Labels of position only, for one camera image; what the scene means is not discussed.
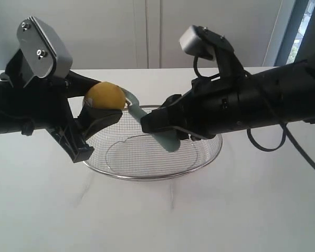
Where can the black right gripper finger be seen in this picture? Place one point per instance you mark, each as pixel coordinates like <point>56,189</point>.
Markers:
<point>169,100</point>
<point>176,118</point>

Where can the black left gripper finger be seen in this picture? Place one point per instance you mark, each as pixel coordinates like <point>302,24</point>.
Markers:
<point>78,85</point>
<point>92,120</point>

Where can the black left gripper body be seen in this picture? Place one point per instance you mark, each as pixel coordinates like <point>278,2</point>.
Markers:
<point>40,105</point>

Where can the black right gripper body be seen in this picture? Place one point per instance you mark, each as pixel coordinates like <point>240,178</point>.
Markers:
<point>221,103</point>

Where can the teal handled peeler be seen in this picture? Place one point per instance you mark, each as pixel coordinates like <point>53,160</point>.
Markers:
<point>167,140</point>

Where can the yellow lemon with sticker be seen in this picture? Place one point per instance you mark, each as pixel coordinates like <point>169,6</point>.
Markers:
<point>105,95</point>

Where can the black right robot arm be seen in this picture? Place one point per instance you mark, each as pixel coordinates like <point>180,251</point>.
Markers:
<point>278,95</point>

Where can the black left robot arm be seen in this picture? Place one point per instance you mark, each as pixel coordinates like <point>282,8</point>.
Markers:
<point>71,109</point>

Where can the oval steel mesh basket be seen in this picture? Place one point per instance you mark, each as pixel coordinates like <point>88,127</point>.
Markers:
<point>123,151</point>

